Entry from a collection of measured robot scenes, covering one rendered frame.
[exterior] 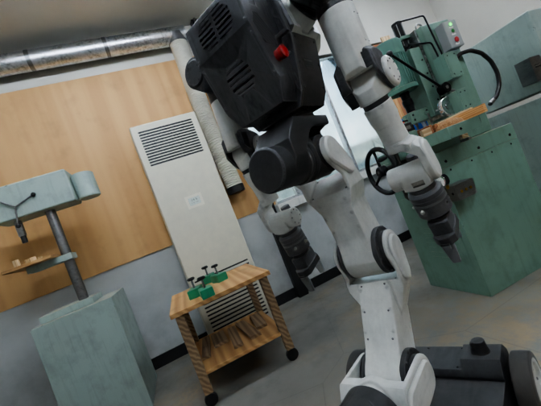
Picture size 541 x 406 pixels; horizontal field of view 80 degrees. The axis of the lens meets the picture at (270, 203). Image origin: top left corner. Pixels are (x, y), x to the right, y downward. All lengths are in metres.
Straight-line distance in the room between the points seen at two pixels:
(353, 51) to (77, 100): 2.60
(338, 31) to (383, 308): 0.75
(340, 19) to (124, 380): 2.14
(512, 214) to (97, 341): 2.46
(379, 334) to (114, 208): 2.30
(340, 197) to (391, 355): 0.45
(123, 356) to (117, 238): 0.96
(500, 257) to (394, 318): 1.18
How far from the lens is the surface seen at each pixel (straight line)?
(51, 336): 2.35
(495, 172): 2.16
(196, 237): 2.55
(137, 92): 3.13
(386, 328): 1.04
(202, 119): 2.89
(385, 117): 0.85
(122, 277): 2.86
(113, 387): 2.37
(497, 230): 2.12
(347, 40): 0.86
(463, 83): 2.35
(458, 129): 1.85
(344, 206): 0.96
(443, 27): 2.34
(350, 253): 1.02
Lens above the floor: 0.85
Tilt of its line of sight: 1 degrees up
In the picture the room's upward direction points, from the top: 22 degrees counter-clockwise
